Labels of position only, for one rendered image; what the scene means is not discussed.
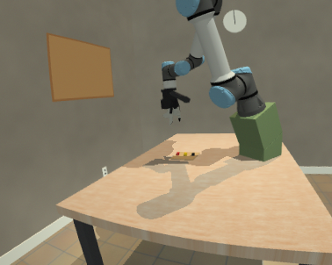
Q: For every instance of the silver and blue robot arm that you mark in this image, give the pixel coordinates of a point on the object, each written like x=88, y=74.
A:
x=227, y=86

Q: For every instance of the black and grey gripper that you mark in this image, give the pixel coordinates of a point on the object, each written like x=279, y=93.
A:
x=172, y=105

